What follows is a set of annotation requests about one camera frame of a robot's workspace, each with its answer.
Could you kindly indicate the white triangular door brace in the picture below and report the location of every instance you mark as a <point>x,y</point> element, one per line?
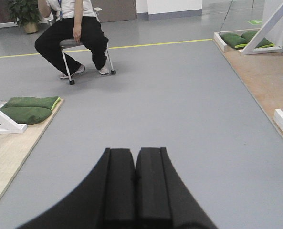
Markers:
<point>271,29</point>

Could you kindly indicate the white triangular brace left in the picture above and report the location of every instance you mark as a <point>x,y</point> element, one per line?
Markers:
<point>8,126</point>

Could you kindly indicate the green sandbag near left lower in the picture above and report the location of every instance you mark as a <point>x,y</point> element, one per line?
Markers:
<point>27,115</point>

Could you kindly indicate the green sandbag far left one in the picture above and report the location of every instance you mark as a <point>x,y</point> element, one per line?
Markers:
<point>233,40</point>

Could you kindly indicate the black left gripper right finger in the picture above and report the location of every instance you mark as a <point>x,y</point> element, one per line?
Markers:
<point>162,199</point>

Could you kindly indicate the green sandbag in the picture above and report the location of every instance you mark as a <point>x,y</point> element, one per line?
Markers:
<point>45,102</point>
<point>27,115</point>

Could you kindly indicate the green floor sign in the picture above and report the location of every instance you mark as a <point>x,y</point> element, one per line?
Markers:
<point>255,22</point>

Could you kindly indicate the plywood platform left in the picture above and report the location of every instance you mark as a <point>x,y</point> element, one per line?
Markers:
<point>15,149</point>

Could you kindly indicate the plywood platform of blue door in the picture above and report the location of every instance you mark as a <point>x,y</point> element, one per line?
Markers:
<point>262,74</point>

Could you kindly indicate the white wooden edge beam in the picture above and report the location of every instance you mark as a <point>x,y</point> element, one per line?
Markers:
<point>220,42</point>

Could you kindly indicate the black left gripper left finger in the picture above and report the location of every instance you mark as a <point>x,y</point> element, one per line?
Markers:
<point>105,199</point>

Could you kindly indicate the green sandbag near left upper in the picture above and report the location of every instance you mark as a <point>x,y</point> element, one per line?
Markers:
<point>45,102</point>

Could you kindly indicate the seated person in black trousers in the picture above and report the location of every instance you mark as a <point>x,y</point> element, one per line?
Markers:
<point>76,20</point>

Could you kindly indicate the potted green plant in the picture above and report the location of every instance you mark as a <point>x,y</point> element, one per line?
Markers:
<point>25,14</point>

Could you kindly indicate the grey-brown room door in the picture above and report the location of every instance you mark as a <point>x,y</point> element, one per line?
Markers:
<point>115,10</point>

